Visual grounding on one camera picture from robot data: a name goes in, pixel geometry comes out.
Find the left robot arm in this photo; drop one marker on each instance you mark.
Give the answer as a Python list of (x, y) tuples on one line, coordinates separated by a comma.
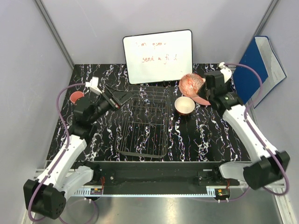
[(48, 194)]

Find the grey wire dish rack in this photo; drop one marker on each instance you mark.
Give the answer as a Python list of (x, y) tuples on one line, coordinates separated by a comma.
[(144, 128)]

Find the clear drinking glass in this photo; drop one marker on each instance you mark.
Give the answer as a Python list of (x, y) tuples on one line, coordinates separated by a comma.
[(69, 119)]

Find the red floral bowl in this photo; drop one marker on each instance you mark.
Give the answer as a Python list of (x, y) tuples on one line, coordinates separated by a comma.
[(184, 105)]

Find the white slotted cable duct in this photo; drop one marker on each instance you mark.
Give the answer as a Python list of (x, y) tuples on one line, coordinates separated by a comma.
[(89, 192)]

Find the blue folder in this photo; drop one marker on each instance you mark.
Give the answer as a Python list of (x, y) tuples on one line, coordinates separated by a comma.
[(261, 57)]

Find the white whiteboard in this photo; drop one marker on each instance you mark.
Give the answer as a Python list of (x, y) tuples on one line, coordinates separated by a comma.
[(158, 57)]

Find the blue white patterned bowl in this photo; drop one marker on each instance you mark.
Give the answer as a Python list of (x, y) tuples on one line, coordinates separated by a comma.
[(191, 84)]

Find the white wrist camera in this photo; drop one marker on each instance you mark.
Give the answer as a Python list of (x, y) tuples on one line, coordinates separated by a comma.
[(225, 71), (93, 85)]

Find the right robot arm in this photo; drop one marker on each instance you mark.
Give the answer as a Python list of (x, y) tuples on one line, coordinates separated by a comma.
[(267, 165)]

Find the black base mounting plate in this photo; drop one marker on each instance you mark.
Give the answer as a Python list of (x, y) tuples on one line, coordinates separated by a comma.
[(161, 178)]

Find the pink plastic cup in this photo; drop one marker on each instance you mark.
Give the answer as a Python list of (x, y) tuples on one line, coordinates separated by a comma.
[(75, 96)]

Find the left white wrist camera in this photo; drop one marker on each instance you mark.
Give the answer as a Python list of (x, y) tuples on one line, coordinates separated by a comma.
[(93, 85)]

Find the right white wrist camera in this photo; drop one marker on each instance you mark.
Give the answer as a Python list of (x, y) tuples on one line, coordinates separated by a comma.
[(225, 71)]

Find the cream pink plate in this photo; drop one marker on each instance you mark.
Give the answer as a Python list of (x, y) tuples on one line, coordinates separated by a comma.
[(200, 94)]

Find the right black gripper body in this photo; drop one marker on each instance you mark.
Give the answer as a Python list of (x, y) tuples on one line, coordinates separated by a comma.
[(205, 92)]

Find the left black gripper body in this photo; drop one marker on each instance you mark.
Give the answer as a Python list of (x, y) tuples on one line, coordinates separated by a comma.
[(102, 106)]

